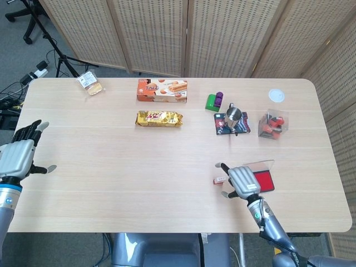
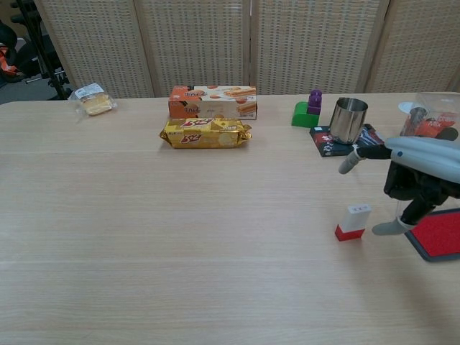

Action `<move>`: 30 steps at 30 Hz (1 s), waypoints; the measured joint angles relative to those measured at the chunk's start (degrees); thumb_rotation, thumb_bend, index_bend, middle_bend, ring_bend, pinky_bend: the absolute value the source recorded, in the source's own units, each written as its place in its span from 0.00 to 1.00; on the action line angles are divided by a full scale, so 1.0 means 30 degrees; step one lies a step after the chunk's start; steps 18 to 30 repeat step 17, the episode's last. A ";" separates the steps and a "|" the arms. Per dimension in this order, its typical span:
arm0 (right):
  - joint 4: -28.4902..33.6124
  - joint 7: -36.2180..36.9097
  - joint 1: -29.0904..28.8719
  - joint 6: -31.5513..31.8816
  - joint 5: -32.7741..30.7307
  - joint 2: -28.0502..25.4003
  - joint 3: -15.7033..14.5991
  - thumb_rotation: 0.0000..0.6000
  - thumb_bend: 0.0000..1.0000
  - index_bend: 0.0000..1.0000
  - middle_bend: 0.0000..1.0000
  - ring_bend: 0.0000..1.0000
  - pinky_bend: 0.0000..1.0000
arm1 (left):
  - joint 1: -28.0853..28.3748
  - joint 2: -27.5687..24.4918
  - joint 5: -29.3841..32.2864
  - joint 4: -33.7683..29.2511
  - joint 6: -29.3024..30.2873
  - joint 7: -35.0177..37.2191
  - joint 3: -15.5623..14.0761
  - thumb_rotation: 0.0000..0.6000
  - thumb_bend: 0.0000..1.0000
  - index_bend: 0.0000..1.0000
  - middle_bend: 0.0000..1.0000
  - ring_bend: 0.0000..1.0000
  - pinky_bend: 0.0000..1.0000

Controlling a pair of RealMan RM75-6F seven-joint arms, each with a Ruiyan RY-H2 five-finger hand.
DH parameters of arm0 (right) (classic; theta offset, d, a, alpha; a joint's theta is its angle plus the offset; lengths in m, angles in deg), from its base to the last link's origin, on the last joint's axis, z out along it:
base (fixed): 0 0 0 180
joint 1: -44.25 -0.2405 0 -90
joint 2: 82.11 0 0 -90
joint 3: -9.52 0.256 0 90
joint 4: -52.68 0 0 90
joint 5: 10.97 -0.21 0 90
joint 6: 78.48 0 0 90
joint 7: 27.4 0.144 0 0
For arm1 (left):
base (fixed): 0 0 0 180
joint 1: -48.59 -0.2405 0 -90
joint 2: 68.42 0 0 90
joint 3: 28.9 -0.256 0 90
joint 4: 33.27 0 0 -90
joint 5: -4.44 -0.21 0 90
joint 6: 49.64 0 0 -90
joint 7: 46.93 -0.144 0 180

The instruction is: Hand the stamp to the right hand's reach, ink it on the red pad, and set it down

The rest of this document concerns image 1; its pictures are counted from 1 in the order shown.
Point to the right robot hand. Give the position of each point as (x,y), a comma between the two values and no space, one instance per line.
(243,180)

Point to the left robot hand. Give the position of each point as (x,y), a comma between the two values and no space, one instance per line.
(16,158)

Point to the small red white stamp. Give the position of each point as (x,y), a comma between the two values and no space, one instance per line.
(220,180)

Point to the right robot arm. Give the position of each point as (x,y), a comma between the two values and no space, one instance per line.
(271,225)

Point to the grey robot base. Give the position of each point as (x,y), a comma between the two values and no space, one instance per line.
(155,250)

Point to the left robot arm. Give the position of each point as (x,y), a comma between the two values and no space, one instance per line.
(7,205)

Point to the red ink pad clear lid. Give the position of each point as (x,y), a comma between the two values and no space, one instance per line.
(264,180)

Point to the dark patterned cloth coaster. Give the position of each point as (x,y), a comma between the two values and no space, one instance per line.
(246,123)

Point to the clear box with red items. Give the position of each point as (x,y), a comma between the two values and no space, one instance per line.
(274,125)

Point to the stainless steel mug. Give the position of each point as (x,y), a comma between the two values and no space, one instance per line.
(233,115)

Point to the metal table leg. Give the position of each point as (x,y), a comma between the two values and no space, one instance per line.
(242,247)

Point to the black power adapter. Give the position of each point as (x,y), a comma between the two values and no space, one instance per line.
(25,79)
(42,65)

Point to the green toy block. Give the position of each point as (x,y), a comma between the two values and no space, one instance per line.
(210,102)

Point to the purple toy block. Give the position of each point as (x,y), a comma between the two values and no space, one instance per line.
(219,98)

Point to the white power strip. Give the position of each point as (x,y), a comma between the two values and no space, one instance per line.
(39,73)

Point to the white round lid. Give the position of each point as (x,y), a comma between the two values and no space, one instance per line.
(276,95)

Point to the gold foil snack packet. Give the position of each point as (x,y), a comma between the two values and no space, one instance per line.
(158,119)

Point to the bread in clear wrapper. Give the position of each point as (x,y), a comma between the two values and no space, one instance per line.
(90,83)

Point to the black tripod stand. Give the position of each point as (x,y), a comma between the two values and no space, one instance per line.
(61,58)

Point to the orange egg roll box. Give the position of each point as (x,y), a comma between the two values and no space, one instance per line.
(161,90)

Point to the black office chair base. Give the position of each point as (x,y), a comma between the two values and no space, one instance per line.
(28,33)

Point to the wicker folding screen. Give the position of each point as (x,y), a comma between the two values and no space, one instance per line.
(155,33)

